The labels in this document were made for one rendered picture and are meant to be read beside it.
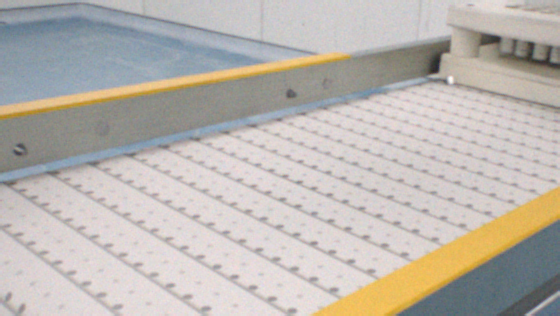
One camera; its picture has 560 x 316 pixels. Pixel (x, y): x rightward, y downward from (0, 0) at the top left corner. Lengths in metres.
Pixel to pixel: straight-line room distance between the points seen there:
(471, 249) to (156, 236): 0.16
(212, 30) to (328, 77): 4.62
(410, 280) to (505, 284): 0.06
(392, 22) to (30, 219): 3.91
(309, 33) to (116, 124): 4.16
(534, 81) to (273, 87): 0.23
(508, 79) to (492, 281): 0.39
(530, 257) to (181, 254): 0.16
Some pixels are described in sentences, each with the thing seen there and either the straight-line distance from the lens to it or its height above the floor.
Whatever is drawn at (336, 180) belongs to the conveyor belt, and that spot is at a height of 0.89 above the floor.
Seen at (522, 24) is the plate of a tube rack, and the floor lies 0.95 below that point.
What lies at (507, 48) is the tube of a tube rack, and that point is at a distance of 0.70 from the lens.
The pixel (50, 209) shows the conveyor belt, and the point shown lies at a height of 0.89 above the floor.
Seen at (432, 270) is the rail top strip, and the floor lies 0.92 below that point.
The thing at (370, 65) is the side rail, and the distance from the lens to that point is 0.62.
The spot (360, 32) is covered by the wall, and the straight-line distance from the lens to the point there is 4.38.
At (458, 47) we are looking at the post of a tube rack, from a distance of 0.69.
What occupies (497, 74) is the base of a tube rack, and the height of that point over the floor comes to 0.90.
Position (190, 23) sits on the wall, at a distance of 5.36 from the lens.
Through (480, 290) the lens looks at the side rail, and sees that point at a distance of 0.28.
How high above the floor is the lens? 1.05
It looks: 22 degrees down
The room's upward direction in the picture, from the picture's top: 3 degrees clockwise
